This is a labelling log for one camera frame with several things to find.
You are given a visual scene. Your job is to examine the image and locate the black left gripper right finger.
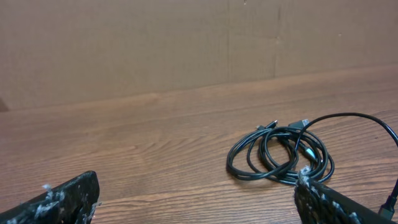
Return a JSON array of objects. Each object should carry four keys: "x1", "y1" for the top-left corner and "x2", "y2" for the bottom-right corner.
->
[{"x1": 294, "y1": 166, "x2": 397, "y2": 224}]

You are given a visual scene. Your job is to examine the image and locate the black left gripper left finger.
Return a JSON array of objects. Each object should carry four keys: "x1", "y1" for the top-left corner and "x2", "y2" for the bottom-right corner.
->
[{"x1": 1, "y1": 170, "x2": 100, "y2": 224}]

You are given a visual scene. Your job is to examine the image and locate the black USB cable long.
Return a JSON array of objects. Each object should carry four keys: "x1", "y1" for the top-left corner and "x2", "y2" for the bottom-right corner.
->
[{"x1": 226, "y1": 119, "x2": 335, "y2": 185}]

